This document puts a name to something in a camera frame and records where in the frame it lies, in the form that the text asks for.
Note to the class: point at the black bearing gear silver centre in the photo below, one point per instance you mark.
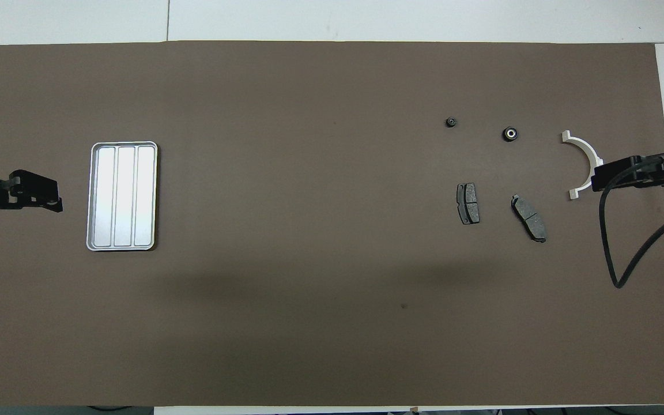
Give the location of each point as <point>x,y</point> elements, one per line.
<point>509,134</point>

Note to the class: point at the small black bearing gear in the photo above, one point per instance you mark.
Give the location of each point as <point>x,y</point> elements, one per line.
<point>451,122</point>

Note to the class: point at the silver metal tray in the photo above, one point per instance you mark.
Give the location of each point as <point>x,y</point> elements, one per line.
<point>123,196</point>

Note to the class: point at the elongated dark grey brake pad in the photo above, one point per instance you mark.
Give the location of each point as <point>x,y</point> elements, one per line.
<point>529,218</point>

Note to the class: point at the rectangular dark grey brake pad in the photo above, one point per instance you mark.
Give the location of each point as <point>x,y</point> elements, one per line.
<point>468,203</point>

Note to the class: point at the brown table mat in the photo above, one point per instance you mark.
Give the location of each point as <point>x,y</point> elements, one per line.
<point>320,173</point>

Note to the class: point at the white semicircular bracket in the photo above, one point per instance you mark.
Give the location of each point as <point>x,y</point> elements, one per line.
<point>584,147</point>

